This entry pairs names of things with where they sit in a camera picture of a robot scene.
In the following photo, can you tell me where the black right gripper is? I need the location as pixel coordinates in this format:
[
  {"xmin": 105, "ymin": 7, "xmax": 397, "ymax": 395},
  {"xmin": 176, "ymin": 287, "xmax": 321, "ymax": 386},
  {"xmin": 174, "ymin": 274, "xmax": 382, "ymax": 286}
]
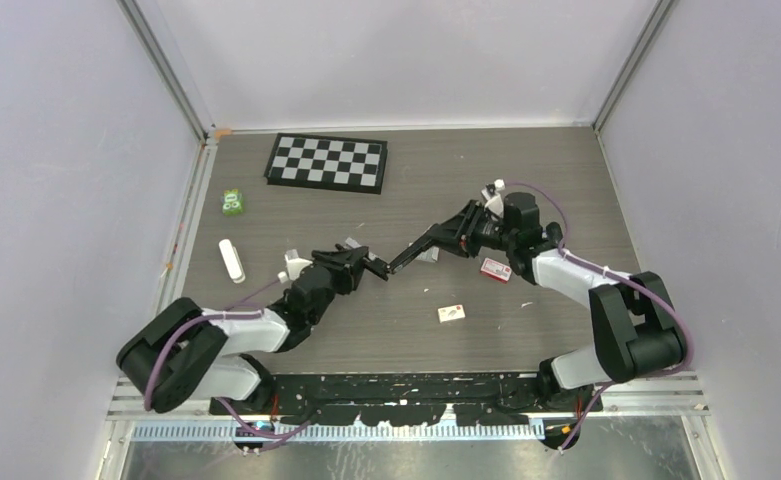
[{"xmin": 429, "ymin": 199, "xmax": 518, "ymax": 258}]

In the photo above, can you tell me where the black stapler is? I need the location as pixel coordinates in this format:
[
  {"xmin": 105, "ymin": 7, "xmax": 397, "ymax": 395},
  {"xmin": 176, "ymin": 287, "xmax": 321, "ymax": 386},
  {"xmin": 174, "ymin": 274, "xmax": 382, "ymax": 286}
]
[{"xmin": 387, "ymin": 224, "xmax": 450, "ymax": 274}]

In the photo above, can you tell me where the small staple strip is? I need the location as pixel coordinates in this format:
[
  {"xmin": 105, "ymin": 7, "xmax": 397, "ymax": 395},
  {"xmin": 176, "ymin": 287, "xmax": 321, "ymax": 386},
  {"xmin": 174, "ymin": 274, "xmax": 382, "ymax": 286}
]
[{"xmin": 344, "ymin": 237, "xmax": 361, "ymax": 249}]

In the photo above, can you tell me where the white staple box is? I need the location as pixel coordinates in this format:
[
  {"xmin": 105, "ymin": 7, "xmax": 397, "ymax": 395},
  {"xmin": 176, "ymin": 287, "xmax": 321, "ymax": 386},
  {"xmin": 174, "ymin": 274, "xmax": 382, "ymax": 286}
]
[{"xmin": 437, "ymin": 304, "xmax": 466, "ymax": 323}]

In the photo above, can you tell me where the white stapler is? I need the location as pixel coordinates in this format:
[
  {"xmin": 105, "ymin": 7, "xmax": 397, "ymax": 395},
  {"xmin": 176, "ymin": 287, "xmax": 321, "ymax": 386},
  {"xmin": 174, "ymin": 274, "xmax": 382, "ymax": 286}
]
[{"xmin": 218, "ymin": 239, "xmax": 246, "ymax": 284}]

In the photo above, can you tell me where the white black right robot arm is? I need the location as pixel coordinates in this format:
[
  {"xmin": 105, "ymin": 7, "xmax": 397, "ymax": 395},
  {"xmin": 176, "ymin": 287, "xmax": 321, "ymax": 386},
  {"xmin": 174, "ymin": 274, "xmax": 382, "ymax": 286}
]
[{"xmin": 423, "ymin": 192, "xmax": 688, "ymax": 411}]

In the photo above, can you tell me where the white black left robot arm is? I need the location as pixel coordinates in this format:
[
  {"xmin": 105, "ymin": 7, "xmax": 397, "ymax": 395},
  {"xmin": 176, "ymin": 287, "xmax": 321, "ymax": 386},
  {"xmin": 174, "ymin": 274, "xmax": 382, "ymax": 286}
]
[{"xmin": 116, "ymin": 245, "xmax": 391, "ymax": 414}]

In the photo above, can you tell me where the red staple box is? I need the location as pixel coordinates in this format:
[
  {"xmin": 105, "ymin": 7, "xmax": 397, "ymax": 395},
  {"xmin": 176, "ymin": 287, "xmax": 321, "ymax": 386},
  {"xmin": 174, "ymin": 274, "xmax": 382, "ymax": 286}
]
[{"xmin": 480, "ymin": 258, "xmax": 512, "ymax": 283}]

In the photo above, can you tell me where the black white chessboard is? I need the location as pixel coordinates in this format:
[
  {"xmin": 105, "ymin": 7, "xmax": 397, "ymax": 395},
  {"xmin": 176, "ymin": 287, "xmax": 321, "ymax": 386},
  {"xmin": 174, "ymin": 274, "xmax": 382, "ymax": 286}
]
[{"xmin": 264, "ymin": 133, "xmax": 389, "ymax": 195}]

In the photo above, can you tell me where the green toy block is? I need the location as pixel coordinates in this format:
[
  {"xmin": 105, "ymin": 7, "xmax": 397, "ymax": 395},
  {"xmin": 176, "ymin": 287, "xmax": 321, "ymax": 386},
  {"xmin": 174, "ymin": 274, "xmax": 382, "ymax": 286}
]
[{"xmin": 221, "ymin": 189, "xmax": 244, "ymax": 216}]

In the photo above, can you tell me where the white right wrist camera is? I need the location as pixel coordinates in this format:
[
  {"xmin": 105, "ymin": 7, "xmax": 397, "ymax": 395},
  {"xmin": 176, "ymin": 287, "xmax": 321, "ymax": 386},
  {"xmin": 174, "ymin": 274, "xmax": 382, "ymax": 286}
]
[{"xmin": 481, "ymin": 179, "xmax": 506, "ymax": 218}]

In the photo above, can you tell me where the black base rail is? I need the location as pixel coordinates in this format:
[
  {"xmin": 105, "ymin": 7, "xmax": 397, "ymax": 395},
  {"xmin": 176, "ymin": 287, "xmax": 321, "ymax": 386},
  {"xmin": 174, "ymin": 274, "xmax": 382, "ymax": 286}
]
[{"xmin": 231, "ymin": 372, "xmax": 594, "ymax": 427}]

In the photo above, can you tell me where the slotted cable duct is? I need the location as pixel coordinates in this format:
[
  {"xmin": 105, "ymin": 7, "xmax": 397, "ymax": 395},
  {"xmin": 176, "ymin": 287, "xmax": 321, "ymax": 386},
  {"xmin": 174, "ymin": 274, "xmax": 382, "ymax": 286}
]
[{"xmin": 131, "ymin": 419, "xmax": 545, "ymax": 442}]

